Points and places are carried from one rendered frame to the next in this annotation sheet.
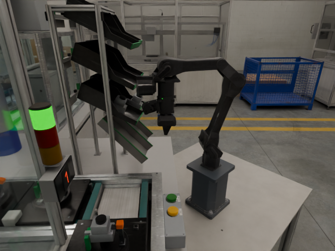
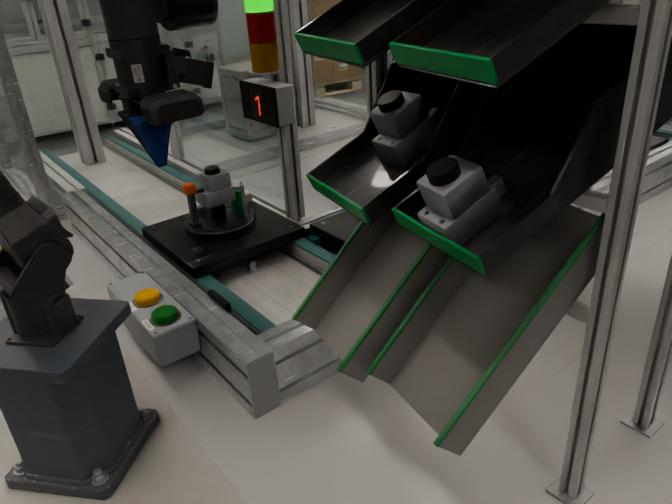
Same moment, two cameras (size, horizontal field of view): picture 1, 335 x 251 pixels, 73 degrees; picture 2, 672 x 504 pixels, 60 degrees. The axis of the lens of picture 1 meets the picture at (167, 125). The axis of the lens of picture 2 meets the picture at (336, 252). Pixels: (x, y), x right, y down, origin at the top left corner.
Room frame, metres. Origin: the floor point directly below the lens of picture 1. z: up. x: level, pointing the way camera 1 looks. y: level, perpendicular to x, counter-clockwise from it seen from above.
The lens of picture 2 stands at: (1.48, -0.21, 1.44)
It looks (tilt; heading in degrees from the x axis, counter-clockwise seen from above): 27 degrees down; 146
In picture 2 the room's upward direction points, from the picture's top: 4 degrees counter-clockwise
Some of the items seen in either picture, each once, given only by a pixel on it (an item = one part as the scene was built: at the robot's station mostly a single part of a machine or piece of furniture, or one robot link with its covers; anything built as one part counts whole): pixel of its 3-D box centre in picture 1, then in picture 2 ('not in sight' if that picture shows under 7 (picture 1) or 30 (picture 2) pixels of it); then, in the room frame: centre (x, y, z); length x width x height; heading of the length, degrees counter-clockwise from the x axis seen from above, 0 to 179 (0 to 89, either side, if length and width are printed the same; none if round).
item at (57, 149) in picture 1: (50, 152); (264, 56); (0.52, 0.31, 1.28); 0.05 x 0.05 x 0.05
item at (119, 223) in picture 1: (118, 231); (195, 201); (0.48, 0.14, 1.04); 0.04 x 0.02 x 0.08; 93
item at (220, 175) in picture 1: (209, 184); (68, 394); (0.80, -0.18, 0.96); 0.15 x 0.15 x 0.20; 44
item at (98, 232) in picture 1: (98, 227); (219, 183); (0.48, 0.20, 1.06); 0.08 x 0.04 x 0.07; 93
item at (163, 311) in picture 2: (171, 198); (165, 316); (0.71, -0.02, 0.96); 0.04 x 0.04 x 0.02
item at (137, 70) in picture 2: (165, 105); (141, 73); (0.77, 0.01, 1.33); 0.19 x 0.06 x 0.08; 3
